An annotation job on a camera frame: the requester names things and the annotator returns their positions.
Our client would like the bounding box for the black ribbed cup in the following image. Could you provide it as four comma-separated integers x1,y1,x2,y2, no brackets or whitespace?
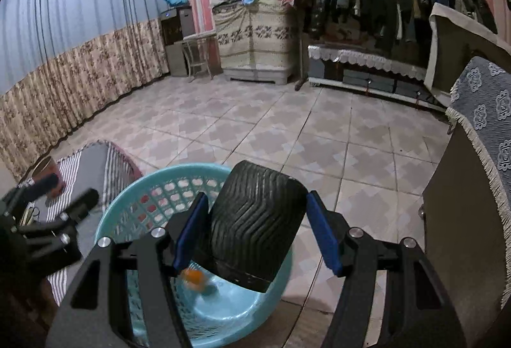
206,160,308,293

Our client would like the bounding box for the pink mug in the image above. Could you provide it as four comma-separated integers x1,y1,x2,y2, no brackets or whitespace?
32,156,66,199

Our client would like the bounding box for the grey striped tablecloth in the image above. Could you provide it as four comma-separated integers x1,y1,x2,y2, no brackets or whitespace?
1,141,142,310

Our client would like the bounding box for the teal plastic basket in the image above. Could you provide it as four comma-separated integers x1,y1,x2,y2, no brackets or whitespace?
95,163,293,347

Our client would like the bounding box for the blue floral curtain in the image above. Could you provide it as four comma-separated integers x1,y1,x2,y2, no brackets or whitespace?
1,0,169,179

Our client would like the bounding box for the blue lace covered furniture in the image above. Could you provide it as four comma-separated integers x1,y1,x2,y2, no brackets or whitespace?
446,56,510,305

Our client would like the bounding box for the small folding table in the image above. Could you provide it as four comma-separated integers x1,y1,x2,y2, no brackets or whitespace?
182,30,217,82

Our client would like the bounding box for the water dispenser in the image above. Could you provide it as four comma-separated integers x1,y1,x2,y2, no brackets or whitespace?
159,5,195,77

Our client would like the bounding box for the low tv bench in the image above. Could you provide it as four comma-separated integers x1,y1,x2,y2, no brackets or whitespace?
307,44,446,112

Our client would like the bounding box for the covered storage cabinet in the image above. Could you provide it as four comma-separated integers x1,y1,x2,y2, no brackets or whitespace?
212,0,299,85

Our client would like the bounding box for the clothes rack with clothes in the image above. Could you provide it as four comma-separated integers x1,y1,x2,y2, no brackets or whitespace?
292,0,498,81

